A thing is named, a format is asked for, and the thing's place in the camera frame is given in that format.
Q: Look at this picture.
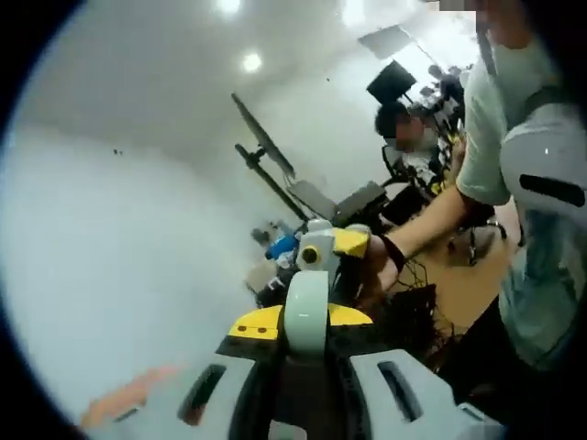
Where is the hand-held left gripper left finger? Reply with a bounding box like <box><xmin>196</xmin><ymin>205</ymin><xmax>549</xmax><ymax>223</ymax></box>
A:
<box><xmin>109</xmin><ymin>305</ymin><xmax>295</xmax><ymax>440</ymax></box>

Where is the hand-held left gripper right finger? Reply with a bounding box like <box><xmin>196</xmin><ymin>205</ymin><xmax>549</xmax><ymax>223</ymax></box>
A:
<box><xmin>325</xmin><ymin>302</ymin><xmax>502</xmax><ymax>440</ymax></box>

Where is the pale green cup body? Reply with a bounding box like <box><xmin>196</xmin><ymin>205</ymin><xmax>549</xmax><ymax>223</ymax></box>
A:
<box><xmin>281</xmin><ymin>269</ymin><xmax>332</xmax><ymax>358</ymax></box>

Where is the person's right hand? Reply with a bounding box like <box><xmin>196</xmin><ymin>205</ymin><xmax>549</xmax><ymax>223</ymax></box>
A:
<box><xmin>360</xmin><ymin>233</ymin><xmax>401</xmax><ymax>303</ymax></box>

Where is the person's left hand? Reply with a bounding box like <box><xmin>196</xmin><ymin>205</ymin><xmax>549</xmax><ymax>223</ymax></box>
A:
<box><xmin>81</xmin><ymin>363</ymin><xmax>187</xmax><ymax>428</ymax></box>

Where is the blue container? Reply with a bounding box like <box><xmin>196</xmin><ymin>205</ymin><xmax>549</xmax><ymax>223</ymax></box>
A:
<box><xmin>264</xmin><ymin>233</ymin><xmax>300</xmax><ymax>261</ymax></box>

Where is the grey laptop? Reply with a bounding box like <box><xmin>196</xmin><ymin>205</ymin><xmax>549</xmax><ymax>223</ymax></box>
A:
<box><xmin>336</xmin><ymin>181</ymin><xmax>387</xmax><ymax>218</ymax></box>
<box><xmin>287</xmin><ymin>179</ymin><xmax>332</xmax><ymax>218</ymax></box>

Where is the black wrist band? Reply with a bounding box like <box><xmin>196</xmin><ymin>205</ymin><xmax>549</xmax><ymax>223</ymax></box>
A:
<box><xmin>379</xmin><ymin>233</ymin><xmax>408</xmax><ymax>273</ymax></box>

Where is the black monitor stand pole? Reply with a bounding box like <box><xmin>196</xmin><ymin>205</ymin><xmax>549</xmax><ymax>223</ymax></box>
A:
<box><xmin>234</xmin><ymin>143</ymin><xmax>314</xmax><ymax>222</ymax></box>

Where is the thin black monitor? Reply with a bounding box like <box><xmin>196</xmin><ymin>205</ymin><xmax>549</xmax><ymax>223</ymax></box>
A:
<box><xmin>230</xmin><ymin>93</ymin><xmax>295</xmax><ymax>179</ymax></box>

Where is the person's own torso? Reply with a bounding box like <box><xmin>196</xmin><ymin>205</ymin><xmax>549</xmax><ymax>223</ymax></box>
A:
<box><xmin>455</xmin><ymin>25</ymin><xmax>587</xmax><ymax>372</ymax></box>

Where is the dark ceiling panel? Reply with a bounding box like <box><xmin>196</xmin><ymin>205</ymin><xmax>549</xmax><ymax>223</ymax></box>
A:
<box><xmin>359</xmin><ymin>24</ymin><xmax>410</xmax><ymax>61</ymax></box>

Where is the white worn chest device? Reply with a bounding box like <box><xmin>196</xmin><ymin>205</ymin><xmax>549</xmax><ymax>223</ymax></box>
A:
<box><xmin>498</xmin><ymin>100</ymin><xmax>587</xmax><ymax>233</ymax></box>

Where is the tangle of black cables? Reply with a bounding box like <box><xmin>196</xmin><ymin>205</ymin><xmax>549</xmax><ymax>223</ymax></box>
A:
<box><xmin>387</xmin><ymin>281</ymin><xmax>444</xmax><ymax>354</ymax></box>

